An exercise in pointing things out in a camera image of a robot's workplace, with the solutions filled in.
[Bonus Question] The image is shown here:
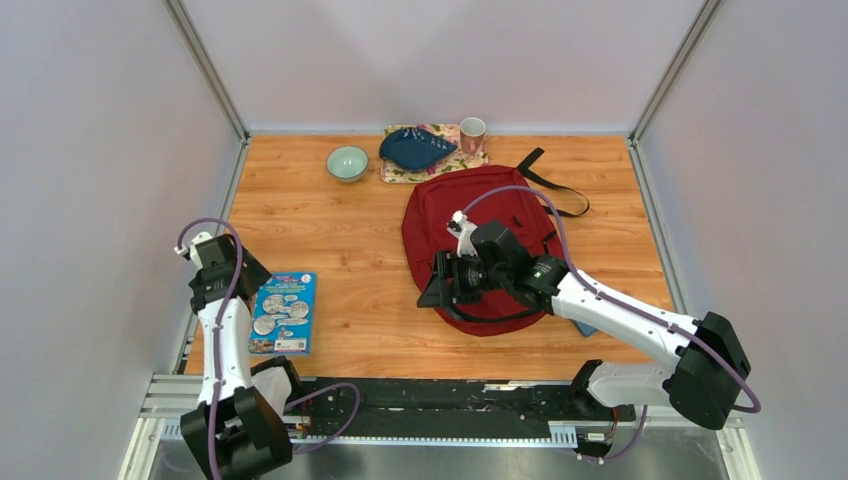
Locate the light green bowl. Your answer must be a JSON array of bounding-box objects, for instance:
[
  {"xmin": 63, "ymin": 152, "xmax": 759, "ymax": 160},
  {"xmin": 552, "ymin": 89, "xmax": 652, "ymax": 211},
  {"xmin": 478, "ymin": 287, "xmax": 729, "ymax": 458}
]
[{"xmin": 326, "ymin": 146, "xmax": 369, "ymax": 183}]

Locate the dark blue leaf plate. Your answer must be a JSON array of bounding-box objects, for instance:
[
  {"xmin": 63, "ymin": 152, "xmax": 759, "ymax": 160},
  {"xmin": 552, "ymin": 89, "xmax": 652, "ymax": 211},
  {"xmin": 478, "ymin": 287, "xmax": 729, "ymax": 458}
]
[{"xmin": 378, "ymin": 127, "xmax": 458, "ymax": 171}]

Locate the floral tray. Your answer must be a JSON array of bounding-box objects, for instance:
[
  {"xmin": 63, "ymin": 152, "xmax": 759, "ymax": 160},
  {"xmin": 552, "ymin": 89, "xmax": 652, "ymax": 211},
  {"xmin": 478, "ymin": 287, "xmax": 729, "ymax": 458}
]
[{"xmin": 380, "ymin": 124, "xmax": 489, "ymax": 184}]

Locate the pink mug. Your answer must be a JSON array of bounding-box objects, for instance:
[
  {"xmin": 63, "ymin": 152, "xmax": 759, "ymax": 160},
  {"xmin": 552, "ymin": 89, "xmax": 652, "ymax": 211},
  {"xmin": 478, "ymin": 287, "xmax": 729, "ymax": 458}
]
[{"xmin": 459, "ymin": 117, "xmax": 487, "ymax": 156}]

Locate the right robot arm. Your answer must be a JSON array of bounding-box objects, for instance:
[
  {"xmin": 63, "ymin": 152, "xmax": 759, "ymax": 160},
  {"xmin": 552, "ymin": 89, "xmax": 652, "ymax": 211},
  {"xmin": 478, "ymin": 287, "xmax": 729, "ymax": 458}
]
[{"xmin": 417, "ymin": 219, "xmax": 761, "ymax": 430}]

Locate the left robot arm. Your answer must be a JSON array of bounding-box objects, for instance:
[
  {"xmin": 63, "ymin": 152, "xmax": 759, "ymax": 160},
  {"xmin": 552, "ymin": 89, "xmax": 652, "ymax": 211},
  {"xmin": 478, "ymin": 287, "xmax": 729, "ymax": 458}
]
[{"xmin": 176, "ymin": 232, "xmax": 306, "ymax": 479}]

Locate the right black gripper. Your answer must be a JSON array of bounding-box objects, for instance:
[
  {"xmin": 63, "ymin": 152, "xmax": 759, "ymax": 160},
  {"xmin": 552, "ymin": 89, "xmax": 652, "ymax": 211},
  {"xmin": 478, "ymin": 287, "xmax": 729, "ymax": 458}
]
[{"xmin": 417, "ymin": 250, "xmax": 510, "ymax": 308}]

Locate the red backpack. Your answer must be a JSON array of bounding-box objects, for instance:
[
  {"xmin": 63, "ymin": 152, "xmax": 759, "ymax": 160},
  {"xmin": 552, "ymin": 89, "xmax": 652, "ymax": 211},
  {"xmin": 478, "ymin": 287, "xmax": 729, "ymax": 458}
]
[{"xmin": 401, "ymin": 148, "xmax": 590, "ymax": 337}]

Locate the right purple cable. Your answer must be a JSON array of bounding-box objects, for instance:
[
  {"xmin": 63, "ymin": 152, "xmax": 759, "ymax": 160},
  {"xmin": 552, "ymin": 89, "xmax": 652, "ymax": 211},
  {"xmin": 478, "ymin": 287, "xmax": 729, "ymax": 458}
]
[{"xmin": 460, "ymin": 184, "xmax": 763, "ymax": 464}]

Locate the blue wallet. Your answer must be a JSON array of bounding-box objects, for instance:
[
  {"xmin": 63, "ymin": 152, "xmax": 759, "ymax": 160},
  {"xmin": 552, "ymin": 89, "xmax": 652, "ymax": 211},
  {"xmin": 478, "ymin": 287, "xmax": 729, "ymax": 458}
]
[{"xmin": 571, "ymin": 320, "xmax": 597, "ymax": 338}]

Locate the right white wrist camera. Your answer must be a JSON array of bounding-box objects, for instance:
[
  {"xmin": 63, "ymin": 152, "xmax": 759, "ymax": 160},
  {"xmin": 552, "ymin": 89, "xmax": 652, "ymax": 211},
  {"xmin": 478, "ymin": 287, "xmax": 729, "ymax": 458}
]
[{"xmin": 447, "ymin": 210, "xmax": 478, "ymax": 257}]

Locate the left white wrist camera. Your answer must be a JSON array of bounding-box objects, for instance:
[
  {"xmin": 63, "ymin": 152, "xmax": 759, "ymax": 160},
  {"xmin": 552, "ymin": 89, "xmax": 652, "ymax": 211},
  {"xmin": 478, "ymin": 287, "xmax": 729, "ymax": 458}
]
[{"xmin": 174, "ymin": 231, "xmax": 213, "ymax": 270}]

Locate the blue comic book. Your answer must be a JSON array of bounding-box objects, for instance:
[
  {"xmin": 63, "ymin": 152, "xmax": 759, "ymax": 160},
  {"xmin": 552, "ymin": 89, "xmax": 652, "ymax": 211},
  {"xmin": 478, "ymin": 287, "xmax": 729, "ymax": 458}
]
[{"xmin": 247, "ymin": 271, "xmax": 317, "ymax": 356}]

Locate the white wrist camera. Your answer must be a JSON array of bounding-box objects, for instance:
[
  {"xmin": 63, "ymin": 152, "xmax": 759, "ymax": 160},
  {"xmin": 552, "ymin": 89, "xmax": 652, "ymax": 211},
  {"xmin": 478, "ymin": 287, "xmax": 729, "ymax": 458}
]
[
  {"xmin": 174, "ymin": 231, "xmax": 213, "ymax": 270},
  {"xmin": 447, "ymin": 210, "xmax": 478, "ymax": 257}
]

